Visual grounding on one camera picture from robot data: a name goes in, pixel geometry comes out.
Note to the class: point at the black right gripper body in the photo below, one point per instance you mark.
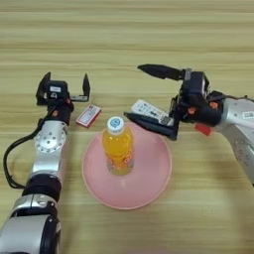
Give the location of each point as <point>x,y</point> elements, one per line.
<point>198,110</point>

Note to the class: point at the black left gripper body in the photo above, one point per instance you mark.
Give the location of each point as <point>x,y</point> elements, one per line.
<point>61,110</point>

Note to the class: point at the pink round plate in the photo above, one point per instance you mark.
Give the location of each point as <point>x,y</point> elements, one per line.
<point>145,178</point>

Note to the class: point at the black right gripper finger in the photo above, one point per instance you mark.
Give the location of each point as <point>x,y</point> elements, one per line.
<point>162,71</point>
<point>152,124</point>

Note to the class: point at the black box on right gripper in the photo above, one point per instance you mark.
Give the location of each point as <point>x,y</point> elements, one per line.
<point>195,88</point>

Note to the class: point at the orange juice bottle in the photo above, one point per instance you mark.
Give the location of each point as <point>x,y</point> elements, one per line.
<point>118,149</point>

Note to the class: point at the red and white card box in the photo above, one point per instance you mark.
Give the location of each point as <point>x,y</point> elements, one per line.
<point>88,116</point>

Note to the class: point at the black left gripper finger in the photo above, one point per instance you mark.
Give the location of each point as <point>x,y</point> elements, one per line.
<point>42,87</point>
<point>86,86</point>

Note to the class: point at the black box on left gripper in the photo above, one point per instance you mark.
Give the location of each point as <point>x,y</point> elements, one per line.
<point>57,88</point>

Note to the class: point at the white remote control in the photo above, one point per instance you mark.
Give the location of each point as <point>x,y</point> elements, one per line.
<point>147,109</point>

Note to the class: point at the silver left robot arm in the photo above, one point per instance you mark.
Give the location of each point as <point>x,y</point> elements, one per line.
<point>46,155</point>

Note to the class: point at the red cube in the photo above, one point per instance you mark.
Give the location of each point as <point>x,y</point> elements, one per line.
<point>203,129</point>

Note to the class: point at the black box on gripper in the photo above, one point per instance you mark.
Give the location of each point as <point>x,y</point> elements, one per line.
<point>57,88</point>
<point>195,88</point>

